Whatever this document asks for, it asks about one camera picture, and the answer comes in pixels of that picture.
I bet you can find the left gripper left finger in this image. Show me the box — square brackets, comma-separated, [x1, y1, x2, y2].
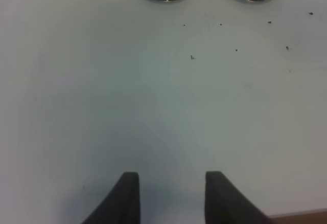
[83, 172, 141, 224]

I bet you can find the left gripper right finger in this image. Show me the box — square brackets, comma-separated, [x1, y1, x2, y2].
[204, 171, 273, 224]

